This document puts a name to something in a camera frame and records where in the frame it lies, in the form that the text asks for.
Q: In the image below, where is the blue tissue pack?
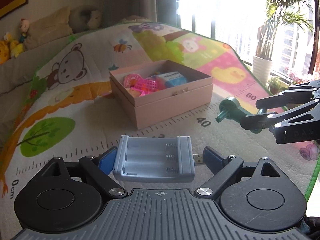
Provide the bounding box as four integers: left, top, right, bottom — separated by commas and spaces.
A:
157, 72, 188, 88

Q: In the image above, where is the pink cardboard box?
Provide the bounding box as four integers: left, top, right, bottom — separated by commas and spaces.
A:
110, 60, 213, 129

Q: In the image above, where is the grey bear neck pillow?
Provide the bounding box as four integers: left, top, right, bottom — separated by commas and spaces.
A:
69, 5, 103, 33

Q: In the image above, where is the teal plastic toy handle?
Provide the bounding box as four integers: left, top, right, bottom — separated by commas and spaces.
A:
215, 96, 252, 124

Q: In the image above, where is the pink plastic strainer scoop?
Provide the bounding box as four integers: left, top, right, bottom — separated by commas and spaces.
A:
132, 78, 160, 96

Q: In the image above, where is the white ribbed plant pot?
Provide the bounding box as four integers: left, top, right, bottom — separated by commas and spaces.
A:
253, 55, 272, 86

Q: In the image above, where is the cartoon boy doll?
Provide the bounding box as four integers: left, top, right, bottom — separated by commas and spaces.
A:
19, 18, 30, 43

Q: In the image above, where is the pink round toy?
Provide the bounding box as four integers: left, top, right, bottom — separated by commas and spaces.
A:
123, 74, 142, 96

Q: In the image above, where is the potted palm plant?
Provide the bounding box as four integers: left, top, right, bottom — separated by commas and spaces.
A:
255, 0, 313, 61

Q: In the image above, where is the colourful cartoon play mat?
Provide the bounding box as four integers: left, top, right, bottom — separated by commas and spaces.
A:
1, 23, 319, 239

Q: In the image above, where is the grey battery charger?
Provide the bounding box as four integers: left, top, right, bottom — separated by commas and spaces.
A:
112, 135, 195, 183

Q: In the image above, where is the small yellow plush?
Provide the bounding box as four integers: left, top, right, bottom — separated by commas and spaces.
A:
4, 32, 25, 58

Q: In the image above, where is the small flower pot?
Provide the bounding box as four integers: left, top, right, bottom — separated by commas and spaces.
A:
267, 77, 288, 95

